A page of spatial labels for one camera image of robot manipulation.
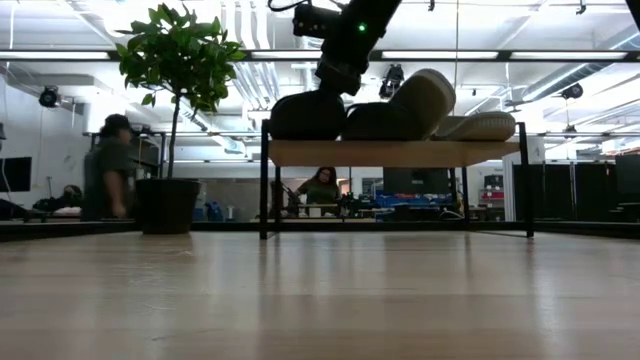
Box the person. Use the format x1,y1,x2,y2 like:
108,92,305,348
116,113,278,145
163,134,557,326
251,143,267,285
81,113,137,221
293,166,344,219

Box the black wall screen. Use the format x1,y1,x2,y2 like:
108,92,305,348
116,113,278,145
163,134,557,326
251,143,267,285
0,156,33,194

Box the black aluminium rig frame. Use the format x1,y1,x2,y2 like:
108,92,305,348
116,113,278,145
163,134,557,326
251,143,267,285
0,219,640,241

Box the green leafy plant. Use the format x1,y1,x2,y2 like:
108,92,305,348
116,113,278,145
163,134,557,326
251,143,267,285
114,2,247,180

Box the wooden shelf with black frame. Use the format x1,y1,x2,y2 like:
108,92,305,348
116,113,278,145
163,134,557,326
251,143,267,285
259,118,535,240

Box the grey slide sandal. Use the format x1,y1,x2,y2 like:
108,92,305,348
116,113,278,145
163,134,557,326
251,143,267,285
430,110,517,142
393,68,457,142

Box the black partition screens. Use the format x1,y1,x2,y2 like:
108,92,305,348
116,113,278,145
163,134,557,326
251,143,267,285
512,154,640,224

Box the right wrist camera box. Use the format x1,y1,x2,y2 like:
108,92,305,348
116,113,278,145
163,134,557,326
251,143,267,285
291,2,344,40

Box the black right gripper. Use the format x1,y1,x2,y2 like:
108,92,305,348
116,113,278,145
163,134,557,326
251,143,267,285
313,0,404,98

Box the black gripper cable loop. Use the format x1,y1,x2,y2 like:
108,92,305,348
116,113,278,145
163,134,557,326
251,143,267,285
267,0,314,12

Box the black plant pot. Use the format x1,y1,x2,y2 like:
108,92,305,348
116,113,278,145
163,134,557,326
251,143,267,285
134,178,202,236

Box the black ceiling-hung camera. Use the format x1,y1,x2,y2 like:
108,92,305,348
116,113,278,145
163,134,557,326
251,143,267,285
378,63,406,100

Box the black slide sandal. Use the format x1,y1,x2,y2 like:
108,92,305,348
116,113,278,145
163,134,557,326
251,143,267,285
268,89,348,142
341,102,432,142

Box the black monitor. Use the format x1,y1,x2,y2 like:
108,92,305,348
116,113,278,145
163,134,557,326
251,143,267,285
382,168,451,197

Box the blue storage bins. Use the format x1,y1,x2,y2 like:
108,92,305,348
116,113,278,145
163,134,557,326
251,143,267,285
374,195,448,211

